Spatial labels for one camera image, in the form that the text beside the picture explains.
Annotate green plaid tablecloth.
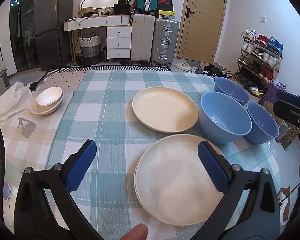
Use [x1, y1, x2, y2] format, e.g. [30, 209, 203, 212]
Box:
[43, 69, 291, 240]

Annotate woven laundry basket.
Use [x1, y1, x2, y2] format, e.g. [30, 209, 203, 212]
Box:
[79, 32, 102, 66]

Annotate silver aluminium suitcase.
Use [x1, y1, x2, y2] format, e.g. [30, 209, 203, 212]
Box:
[151, 18, 179, 67]

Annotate person's left hand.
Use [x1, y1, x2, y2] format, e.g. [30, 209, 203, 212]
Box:
[120, 223, 148, 240]

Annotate small cream bowl under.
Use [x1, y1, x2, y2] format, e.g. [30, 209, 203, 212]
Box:
[30, 95, 64, 116]

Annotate black glass cabinet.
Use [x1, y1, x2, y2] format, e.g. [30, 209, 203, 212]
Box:
[10, 0, 40, 72]

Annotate white drawer unit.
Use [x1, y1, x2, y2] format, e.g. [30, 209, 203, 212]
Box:
[106, 25, 132, 59]

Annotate stacked shoe boxes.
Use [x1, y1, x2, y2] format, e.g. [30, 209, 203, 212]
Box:
[155, 0, 175, 19]

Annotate beige suitcase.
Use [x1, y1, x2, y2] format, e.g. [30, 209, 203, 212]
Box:
[130, 14, 155, 62]

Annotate white plastic bag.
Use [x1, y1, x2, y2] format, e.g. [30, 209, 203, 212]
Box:
[0, 82, 33, 122]

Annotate oval mirror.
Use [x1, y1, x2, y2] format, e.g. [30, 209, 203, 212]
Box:
[79, 0, 119, 10]

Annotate small white bowl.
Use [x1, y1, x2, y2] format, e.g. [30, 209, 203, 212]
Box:
[37, 87, 63, 107]

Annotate large blue bowl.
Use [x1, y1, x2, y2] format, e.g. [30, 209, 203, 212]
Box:
[198, 92, 252, 145]

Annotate wooden door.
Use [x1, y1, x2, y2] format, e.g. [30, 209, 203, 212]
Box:
[177, 0, 226, 63]

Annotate shoe rack with shoes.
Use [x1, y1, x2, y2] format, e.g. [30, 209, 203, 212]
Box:
[234, 29, 283, 98]

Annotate black bag on dresser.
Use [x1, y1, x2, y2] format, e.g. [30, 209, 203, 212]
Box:
[114, 0, 131, 15]

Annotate beige slippers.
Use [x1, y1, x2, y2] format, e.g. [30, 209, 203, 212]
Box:
[174, 62, 197, 73]

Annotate large cream speckled plate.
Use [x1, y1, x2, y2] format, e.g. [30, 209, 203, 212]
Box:
[134, 134, 223, 226]

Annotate dark grey refrigerator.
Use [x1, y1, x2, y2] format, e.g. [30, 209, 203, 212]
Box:
[34, 0, 73, 70]

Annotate white dressing table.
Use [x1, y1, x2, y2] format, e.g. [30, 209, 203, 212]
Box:
[64, 15, 131, 65]

